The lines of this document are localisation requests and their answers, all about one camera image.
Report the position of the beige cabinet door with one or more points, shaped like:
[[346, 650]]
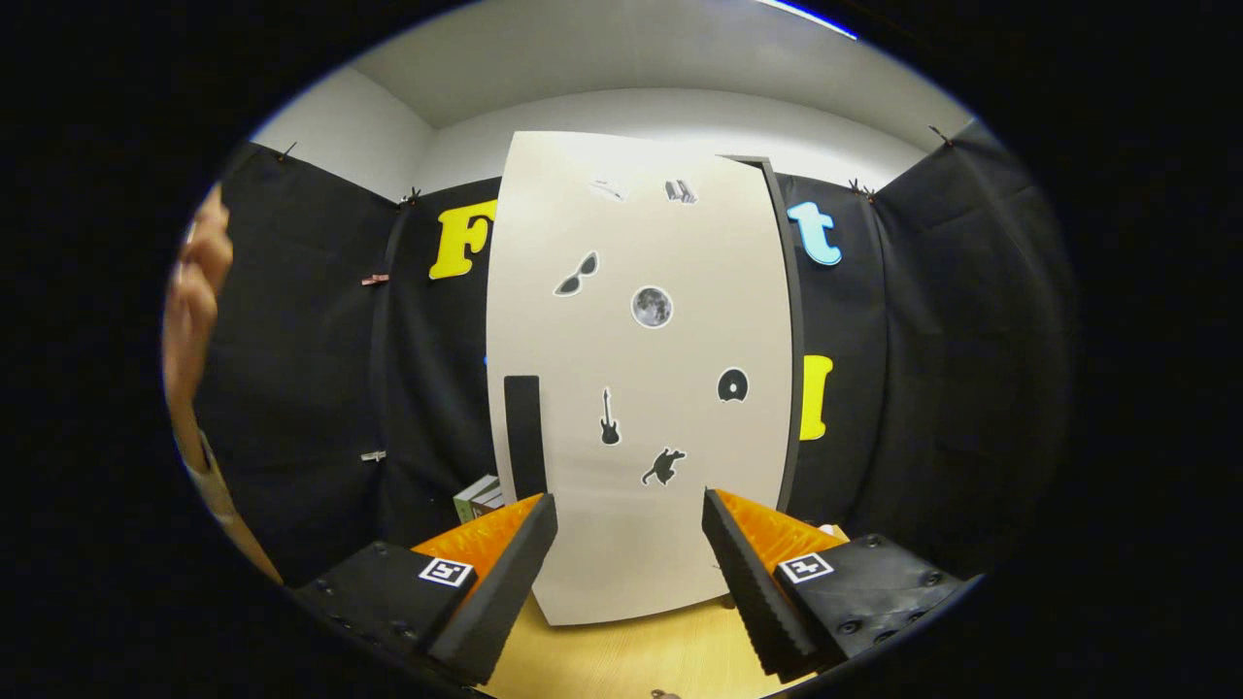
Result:
[[699, 291]]

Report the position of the black cloth clip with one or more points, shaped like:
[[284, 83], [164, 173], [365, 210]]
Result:
[[413, 197], [940, 135], [860, 188], [285, 151]]

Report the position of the black backdrop cloth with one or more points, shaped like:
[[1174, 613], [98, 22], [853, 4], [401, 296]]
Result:
[[291, 340]]

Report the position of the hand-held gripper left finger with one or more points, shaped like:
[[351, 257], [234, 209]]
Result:
[[505, 592]]

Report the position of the grey cabinet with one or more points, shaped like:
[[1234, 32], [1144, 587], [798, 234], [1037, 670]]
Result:
[[796, 320]]

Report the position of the green book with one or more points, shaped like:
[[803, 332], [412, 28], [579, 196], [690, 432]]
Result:
[[471, 500]]

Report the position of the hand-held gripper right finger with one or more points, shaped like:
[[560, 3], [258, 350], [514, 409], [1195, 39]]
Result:
[[753, 592]]

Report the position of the long ceiling light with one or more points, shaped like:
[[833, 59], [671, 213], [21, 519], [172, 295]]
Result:
[[816, 17]]

